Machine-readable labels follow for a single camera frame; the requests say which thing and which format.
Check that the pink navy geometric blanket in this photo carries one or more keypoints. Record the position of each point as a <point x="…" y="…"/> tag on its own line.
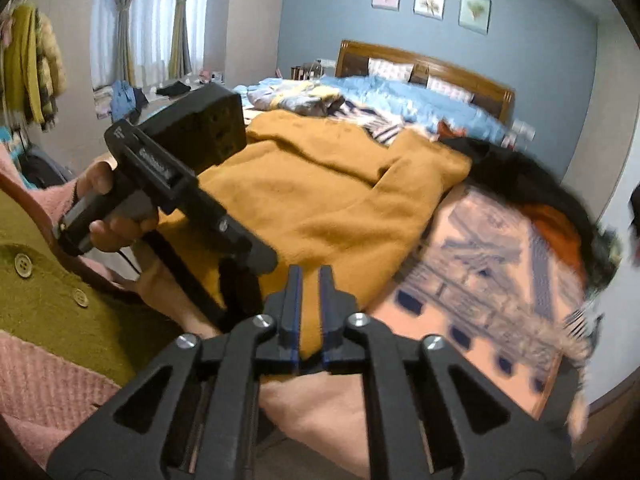
<point x="450" y="285"/>

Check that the rust orange garment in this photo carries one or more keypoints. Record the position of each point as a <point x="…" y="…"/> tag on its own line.
<point x="451" y="131"/>
<point x="552" y="232"/>

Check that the yellow hanging coat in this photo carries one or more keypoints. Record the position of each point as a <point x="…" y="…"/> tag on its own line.
<point x="20" y="65"/>

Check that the olive green buttoned cardigan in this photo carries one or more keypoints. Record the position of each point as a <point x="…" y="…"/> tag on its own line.
<point x="50" y="310"/>

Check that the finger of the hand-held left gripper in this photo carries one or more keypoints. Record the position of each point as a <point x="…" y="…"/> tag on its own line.
<point x="255" y="252"/>

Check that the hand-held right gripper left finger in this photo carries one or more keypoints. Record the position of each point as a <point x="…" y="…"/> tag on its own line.
<point x="295" y="305"/>

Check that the person's left hand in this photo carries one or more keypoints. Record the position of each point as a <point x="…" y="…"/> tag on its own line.
<point x="125" y="227"/>

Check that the beige puffer jacket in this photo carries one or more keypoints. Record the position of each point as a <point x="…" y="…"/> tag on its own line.
<point x="52" y="55"/>

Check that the wooden bed headboard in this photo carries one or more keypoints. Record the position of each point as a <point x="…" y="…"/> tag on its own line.
<point x="450" y="67"/>

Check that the light blue duvet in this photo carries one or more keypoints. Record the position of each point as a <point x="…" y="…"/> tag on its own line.
<point x="400" y="97"/>

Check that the black garment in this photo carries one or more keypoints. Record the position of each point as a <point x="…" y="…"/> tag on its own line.
<point x="515" y="175"/>

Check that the colourful printed quilt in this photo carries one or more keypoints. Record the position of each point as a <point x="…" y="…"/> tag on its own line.
<point x="295" y="100"/>

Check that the pink knit sweater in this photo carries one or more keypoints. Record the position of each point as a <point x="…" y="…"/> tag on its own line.
<point x="45" y="385"/>

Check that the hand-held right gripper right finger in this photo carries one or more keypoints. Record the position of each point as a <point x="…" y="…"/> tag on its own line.
<point x="325" y="305"/>

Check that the mustard sweater with black trim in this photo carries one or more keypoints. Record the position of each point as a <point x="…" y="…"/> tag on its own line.
<point x="325" y="195"/>

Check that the pink toy on windowsill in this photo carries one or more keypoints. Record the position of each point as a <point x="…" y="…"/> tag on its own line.
<point x="205" y="76"/>

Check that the green framed wall picture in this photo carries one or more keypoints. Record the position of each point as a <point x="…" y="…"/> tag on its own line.
<point x="475" y="11"/>

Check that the black cloth on windowsill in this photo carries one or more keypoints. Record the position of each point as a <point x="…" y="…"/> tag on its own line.
<point x="174" y="89"/>

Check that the grey yellow curtain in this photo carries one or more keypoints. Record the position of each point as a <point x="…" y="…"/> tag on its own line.
<point x="182" y="15"/>
<point x="122" y="15"/>

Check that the blue denim clothing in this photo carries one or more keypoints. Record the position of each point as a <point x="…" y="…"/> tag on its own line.
<point x="125" y="100"/>

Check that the white wall outlet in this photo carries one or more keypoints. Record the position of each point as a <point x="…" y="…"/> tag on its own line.
<point x="522" y="131"/>

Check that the bottles on nightstand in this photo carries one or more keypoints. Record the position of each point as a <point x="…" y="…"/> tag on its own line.
<point x="306" y="71"/>

